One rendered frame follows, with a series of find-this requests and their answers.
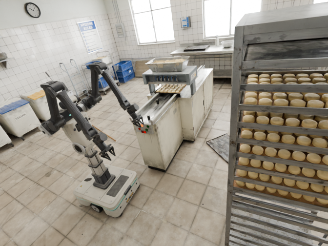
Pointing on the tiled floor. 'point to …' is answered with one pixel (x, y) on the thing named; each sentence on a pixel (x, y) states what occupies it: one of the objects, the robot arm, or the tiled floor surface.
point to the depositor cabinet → (194, 105)
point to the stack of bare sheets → (220, 146)
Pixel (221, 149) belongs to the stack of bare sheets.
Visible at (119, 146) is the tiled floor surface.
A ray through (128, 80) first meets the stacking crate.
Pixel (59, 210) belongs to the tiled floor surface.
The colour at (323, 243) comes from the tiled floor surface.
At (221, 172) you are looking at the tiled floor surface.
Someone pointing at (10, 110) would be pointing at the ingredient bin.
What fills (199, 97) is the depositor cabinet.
